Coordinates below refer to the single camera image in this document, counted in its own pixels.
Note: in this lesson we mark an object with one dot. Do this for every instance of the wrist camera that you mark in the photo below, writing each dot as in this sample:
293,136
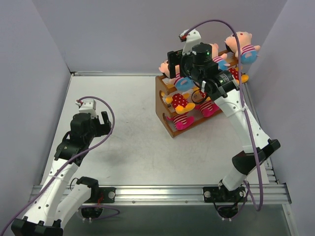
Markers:
88,107
191,39

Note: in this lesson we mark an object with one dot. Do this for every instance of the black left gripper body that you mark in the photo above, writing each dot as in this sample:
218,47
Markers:
100,125

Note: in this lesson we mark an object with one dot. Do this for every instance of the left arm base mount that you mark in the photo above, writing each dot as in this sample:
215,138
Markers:
107,195

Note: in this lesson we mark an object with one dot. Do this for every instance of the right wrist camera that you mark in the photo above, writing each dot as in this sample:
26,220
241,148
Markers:
191,39

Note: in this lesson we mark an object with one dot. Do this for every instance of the white pink plush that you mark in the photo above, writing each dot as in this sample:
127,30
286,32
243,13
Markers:
208,108
181,121

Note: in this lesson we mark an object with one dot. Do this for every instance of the aluminium table edge rail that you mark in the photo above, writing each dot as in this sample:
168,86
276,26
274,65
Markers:
176,195

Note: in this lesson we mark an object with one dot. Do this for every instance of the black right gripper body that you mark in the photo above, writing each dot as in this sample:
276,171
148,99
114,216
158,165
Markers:
173,60

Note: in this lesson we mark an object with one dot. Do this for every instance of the black hair boy plush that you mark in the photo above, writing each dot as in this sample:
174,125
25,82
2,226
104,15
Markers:
221,60

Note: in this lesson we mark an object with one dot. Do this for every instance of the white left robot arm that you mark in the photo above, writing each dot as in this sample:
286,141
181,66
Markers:
48,213

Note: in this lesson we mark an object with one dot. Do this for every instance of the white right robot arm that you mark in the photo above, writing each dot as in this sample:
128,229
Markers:
225,91

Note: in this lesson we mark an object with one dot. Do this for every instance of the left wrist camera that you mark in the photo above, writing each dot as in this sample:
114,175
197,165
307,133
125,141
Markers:
88,107

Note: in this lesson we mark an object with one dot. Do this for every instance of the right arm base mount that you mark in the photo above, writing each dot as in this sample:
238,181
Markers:
220,194

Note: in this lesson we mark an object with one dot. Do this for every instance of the wooden toy shelf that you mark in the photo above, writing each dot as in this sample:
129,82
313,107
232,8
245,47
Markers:
164,110

